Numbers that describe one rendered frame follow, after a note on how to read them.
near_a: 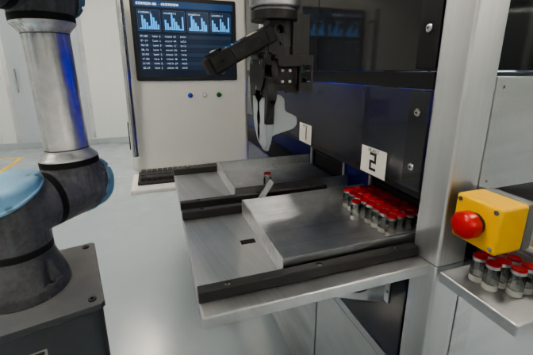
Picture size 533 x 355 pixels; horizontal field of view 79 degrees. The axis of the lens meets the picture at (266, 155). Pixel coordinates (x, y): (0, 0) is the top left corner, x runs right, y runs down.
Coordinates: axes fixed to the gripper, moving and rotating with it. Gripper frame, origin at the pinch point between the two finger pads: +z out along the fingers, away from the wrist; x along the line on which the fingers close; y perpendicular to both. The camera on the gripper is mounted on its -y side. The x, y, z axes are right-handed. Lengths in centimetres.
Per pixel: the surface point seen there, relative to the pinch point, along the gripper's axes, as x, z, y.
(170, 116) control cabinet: 89, 7, -11
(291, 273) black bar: -8.1, 19.7, 2.3
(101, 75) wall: 544, -3, -97
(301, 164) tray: 52, 21, 32
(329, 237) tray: 2.8, 21.4, 15.4
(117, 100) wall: 544, 37, -78
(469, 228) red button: -19.5, 9.9, 24.3
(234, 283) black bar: -7.6, 19.6, -6.9
